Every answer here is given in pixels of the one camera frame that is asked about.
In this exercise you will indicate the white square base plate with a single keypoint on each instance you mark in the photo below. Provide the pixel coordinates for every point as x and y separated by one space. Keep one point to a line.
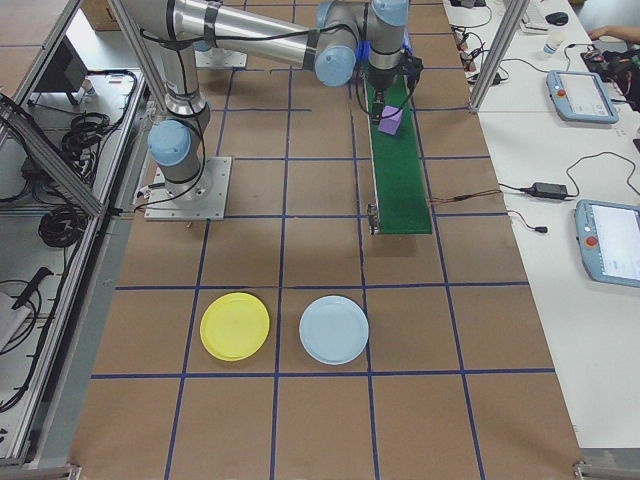
232 59
217 195

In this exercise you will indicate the metal V-shaped frame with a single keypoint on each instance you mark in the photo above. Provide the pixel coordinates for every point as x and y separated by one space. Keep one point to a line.
50 165

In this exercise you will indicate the black control box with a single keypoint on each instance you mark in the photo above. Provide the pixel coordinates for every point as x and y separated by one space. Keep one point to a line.
62 67

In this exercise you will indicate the yellow plastic plate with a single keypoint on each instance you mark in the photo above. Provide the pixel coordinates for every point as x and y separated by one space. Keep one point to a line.
235 327

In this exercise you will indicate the small circuit board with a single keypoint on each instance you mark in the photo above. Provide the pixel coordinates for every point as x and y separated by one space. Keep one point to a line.
467 60

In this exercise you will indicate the white paper cup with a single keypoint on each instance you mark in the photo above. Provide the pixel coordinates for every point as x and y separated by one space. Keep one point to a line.
553 44

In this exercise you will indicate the brown cardboard box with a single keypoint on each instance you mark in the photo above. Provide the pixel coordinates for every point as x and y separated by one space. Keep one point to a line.
97 15

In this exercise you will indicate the black computer mouse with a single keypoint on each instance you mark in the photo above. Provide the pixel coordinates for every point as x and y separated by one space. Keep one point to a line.
556 18

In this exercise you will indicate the aluminium profile post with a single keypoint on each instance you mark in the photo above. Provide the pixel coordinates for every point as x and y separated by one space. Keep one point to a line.
492 60

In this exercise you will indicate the green conveyor belt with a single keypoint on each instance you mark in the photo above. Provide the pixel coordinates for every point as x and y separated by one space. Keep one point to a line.
400 170

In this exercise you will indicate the purple foam block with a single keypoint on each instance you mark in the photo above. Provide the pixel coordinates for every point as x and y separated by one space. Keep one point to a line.
390 126

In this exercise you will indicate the grey teach pendant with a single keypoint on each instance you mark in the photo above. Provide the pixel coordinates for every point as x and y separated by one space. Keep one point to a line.
615 240
582 97

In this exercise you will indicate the light blue plastic plate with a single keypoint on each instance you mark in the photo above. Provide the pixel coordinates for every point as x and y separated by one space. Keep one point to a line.
334 330

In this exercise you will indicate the white keyboard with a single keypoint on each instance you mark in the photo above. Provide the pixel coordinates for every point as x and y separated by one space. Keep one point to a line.
536 15

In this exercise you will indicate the bystander bare hand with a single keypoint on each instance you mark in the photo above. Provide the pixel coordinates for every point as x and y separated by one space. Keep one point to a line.
601 34

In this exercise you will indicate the metal corner bracket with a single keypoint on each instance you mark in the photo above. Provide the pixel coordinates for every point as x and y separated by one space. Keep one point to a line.
582 470
67 471

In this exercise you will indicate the bystander forearm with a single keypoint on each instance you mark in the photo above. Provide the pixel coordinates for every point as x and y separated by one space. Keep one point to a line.
625 34

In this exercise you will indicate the white desk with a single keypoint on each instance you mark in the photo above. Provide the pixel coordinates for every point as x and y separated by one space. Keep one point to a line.
575 350

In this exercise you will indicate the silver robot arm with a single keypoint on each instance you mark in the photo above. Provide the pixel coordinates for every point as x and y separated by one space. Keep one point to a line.
250 30
201 47

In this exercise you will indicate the black power adapter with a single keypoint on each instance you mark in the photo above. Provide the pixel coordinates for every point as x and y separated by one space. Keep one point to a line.
550 190

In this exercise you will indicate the black bag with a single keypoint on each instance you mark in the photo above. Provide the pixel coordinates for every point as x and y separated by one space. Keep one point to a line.
622 70

